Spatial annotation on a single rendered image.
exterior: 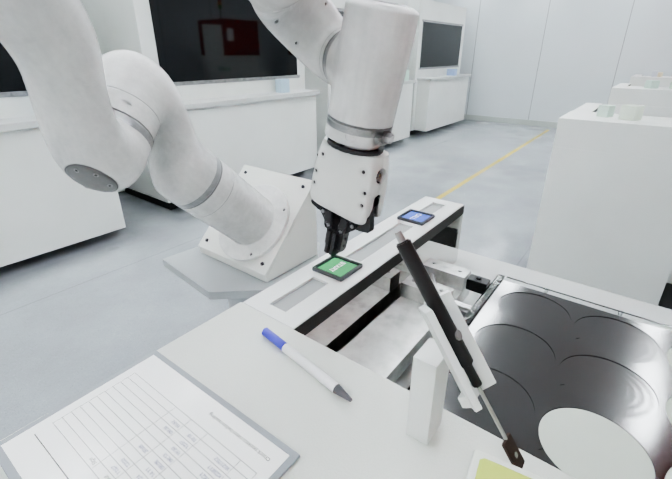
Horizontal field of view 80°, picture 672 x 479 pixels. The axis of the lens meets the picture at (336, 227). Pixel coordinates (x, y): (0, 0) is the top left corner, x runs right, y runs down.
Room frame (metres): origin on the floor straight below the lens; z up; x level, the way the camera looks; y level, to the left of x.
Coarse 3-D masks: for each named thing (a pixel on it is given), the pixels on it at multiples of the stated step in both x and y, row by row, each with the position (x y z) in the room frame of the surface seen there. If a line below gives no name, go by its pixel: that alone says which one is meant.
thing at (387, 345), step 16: (400, 304) 0.56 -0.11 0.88; (416, 304) 0.56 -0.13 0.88; (384, 320) 0.52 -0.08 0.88; (400, 320) 0.52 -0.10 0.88; (416, 320) 0.52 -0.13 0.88; (368, 336) 0.48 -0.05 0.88; (384, 336) 0.48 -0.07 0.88; (400, 336) 0.48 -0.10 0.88; (416, 336) 0.48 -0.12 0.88; (432, 336) 0.51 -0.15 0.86; (352, 352) 0.45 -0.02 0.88; (368, 352) 0.45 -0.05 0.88; (384, 352) 0.45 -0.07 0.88; (400, 352) 0.45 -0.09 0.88; (416, 352) 0.47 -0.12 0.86; (368, 368) 0.42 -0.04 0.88; (384, 368) 0.42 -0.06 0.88; (400, 368) 0.43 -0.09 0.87
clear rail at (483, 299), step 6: (498, 276) 0.62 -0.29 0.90; (492, 282) 0.60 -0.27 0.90; (498, 282) 0.60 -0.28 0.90; (486, 288) 0.58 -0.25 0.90; (492, 288) 0.58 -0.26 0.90; (486, 294) 0.56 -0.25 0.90; (492, 294) 0.57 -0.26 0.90; (480, 300) 0.54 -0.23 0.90; (486, 300) 0.55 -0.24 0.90; (474, 306) 0.53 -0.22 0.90; (480, 306) 0.53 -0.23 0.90; (468, 312) 0.51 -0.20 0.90; (474, 312) 0.51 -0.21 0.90; (468, 318) 0.50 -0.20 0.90; (474, 318) 0.50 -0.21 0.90; (468, 324) 0.49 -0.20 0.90
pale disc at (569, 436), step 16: (544, 416) 0.32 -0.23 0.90; (560, 416) 0.32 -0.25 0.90; (576, 416) 0.32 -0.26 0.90; (592, 416) 0.32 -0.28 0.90; (544, 432) 0.30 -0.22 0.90; (560, 432) 0.30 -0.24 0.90; (576, 432) 0.30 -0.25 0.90; (592, 432) 0.30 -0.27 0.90; (608, 432) 0.30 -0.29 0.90; (624, 432) 0.30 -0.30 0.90; (544, 448) 0.28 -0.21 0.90; (560, 448) 0.28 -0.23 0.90; (576, 448) 0.28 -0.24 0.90; (592, 448) 0.28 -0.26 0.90; (608, 448) 0.28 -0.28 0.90; (624, 448) 0.28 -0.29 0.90; (640, 448) 0.28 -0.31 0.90; (560, 464) 0.27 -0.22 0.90; (576, 464) 0.27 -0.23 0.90; (592, 464) 0.27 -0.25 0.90; (608, 464) 0.27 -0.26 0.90; (624, 464) 0.27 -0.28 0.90; (640, 464) 0.27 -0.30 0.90
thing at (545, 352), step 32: (512, 288) 0.58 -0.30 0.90; (480, 320) 0.49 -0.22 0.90; (512, 320) 0.50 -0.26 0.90; (544, 320) 0.50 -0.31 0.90; (576, 320) 0.49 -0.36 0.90; (608, 320) 0.50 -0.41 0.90; (512, 352) 0.43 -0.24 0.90; (544, 352) 0.43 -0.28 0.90; (576, 352) 0.42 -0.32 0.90; (608, 352) 0.43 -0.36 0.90; (640, 352) 0.43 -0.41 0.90; (448, 384) 0.37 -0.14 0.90; (512, 384) 0.37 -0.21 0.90; (544, 384) 0.37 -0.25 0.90; (576, 384) 0.37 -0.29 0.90; (608, 384) 0.37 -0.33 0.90; (640, 384) 0.37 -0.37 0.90; (480, 416) 0.32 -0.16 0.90; (512, 416) 0.32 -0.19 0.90; (608, 416) 0.32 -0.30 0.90; (640, 416) 0.32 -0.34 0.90
